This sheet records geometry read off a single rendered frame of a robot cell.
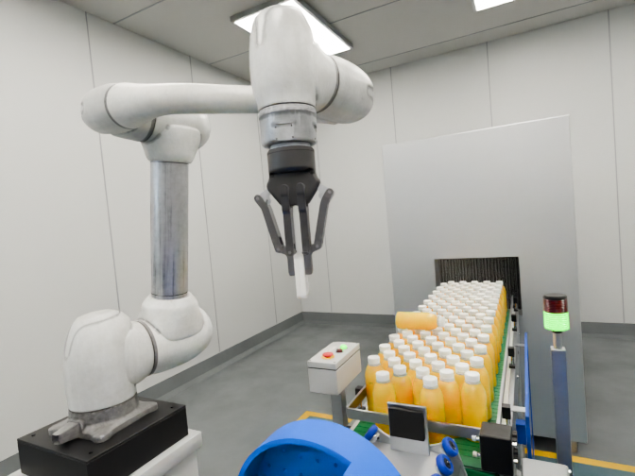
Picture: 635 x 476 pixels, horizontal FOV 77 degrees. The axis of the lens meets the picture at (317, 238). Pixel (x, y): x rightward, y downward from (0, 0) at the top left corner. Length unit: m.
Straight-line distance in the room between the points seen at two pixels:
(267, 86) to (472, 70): 4.88
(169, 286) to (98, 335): 0.21
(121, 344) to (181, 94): 0.61
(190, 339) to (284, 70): 0.82
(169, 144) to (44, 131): 2.59
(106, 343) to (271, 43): 0.78
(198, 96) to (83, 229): 2.89
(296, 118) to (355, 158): 5.02
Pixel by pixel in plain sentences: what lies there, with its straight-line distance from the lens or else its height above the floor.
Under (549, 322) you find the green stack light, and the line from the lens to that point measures 1.38.
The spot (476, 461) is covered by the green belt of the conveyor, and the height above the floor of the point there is 0.90.
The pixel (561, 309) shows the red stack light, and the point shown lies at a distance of 1.36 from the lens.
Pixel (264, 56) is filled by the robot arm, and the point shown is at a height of 1.79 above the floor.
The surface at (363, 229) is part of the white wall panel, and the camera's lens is 5.57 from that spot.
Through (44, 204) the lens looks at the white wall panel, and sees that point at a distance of 3.56.
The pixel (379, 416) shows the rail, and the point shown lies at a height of 0.97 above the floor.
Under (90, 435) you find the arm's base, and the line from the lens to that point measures 1.15.
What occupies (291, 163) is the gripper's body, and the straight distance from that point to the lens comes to 0.61.
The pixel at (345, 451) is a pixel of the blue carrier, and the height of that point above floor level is 1.22.
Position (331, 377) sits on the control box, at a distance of 1.30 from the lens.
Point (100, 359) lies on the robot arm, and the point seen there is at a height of 1.26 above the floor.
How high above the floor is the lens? 1.55
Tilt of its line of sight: 3 degrees down
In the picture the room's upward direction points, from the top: 5 degrees counter-clockwise
